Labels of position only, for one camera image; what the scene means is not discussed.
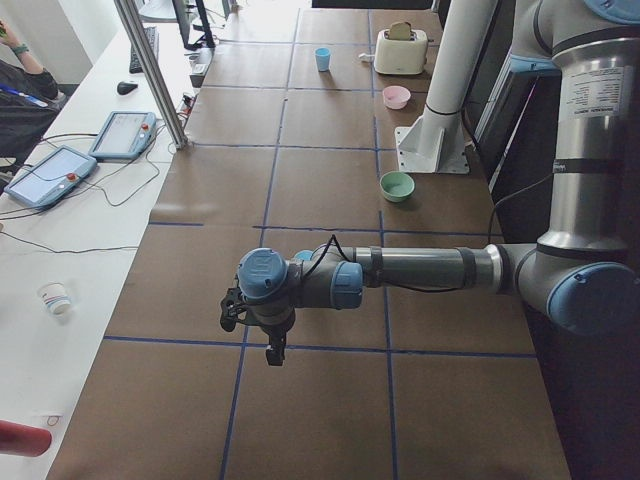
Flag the cream toaster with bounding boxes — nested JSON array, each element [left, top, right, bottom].
[[373, 29, 428, 75]]

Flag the pink bowl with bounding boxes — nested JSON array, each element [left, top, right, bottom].
[[382, 85, 411, 110]]

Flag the bread slice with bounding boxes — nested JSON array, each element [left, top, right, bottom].
[[387, 21, 412, 41]]

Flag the teach pendant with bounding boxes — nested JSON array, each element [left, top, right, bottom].
[[88, 111, 157, 162], [4, 146, 97, 209]]

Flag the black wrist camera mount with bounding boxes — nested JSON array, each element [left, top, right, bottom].
[[220, 286, 251, 332]]

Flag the black computer mouse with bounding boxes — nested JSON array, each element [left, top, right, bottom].
[[116, 81, 138, 96]]

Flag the paper cup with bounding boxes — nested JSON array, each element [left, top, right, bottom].
[[37, 282, 71, 315]]

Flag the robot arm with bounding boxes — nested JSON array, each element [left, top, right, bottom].
[[220, 1, 639, 366]]

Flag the red cylinder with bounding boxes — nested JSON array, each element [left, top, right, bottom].
[[0, 420, 52, 457]]

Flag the black keyboard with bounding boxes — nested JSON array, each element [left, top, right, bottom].
[[128, 26, 160, 74]]

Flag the near teach pendant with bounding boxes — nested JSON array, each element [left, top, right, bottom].
[[4, 146, 97, 209]]

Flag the far teach pendant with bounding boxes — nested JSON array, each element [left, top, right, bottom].
[[88, 111, 157, 162]]

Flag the light blue cup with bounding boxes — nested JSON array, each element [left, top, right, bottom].
[[314, 47, 331, 72]]

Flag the aluminium frame post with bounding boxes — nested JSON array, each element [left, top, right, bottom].
[[114, 0, 188, 150]]

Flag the seated person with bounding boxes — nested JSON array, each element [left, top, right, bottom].
[[1, 21, 64, 173]]

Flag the black monitor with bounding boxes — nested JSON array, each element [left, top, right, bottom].
[[172, 0, 216, 51]]

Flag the white mounting pole with base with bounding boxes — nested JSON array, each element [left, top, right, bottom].
[[395, 0, 498, 174]]

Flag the green bowl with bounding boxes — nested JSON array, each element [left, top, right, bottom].
[[379, 171, 415, 203]]

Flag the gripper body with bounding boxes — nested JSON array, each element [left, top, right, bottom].
[[261, 319, 295, 345]]

